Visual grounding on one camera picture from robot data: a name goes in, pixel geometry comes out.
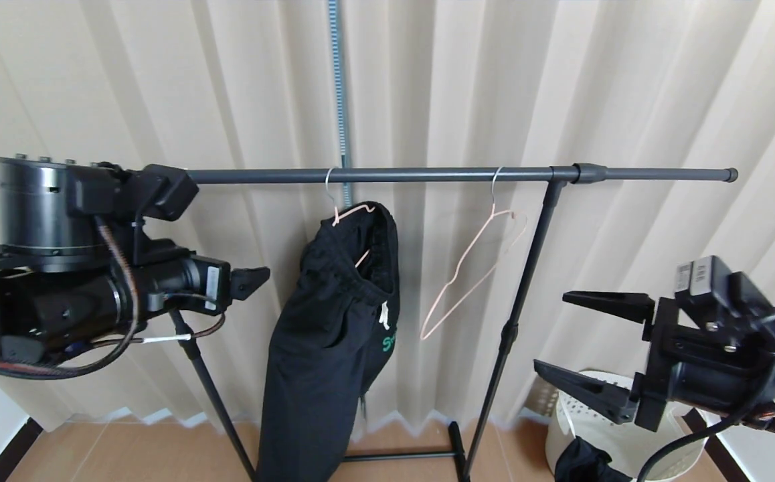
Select black clothes rack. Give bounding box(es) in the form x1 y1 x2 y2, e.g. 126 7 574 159
0 163 740 482

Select pink clothes hanger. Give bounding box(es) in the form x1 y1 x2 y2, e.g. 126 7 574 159
421 167 529 341
325 167 378 268

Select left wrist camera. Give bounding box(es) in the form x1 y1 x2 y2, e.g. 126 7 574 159
118 164 199 267

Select white laundry basket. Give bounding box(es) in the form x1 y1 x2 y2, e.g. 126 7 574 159
546 370 706 482

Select black garment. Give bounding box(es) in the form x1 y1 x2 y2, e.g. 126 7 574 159
555 436 632 482

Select black shorts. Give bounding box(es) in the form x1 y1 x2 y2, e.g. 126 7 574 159
257 201 400 482

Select beige curtain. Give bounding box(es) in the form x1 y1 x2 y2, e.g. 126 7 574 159
0 0 775 429

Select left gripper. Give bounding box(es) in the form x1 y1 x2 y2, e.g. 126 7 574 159
0 256 232 353

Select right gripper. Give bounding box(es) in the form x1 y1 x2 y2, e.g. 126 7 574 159
533 290 775 430

